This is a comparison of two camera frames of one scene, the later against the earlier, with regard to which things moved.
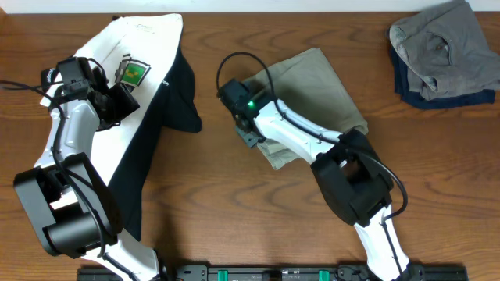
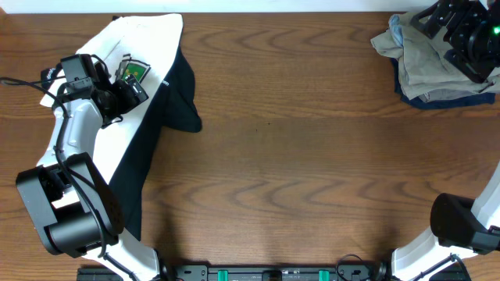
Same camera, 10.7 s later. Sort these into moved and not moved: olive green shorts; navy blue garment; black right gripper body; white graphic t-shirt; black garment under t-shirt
Moved: black right gripper body; olive green shorts
Not moved: black garment under t-shirt; white graphic t-shirt; navy blue garment
